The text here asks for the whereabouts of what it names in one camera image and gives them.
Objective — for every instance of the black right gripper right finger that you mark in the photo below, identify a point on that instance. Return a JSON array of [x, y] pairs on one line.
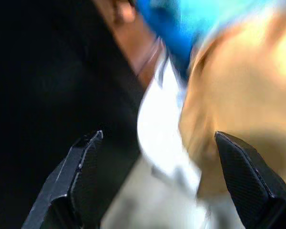
[[250, 181]]

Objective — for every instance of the black garment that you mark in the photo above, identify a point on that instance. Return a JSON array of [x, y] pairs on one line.
[[50, 83]]

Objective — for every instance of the blue cloth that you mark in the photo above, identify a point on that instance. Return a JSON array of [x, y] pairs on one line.
[[174, 31]]

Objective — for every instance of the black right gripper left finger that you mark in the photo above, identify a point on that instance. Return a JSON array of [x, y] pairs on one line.
[[71, 176]]

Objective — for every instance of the white garment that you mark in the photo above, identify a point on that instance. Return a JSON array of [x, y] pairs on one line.
[[162, 133]]

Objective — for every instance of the tan garment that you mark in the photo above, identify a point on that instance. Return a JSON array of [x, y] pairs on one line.
[[240, 95]]

